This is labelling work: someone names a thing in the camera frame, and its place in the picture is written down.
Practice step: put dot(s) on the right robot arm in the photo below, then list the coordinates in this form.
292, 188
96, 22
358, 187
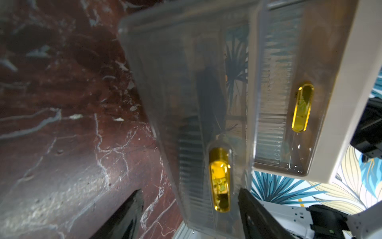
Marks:
350, 207

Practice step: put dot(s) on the beige drawer organizer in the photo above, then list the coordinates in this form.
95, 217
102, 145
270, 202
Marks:
312, 66

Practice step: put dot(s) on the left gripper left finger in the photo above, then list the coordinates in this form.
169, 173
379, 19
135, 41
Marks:
125, 222

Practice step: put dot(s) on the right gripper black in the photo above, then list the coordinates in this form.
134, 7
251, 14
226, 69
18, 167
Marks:
368, 135

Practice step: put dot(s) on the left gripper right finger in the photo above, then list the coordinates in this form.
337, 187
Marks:
262, 220

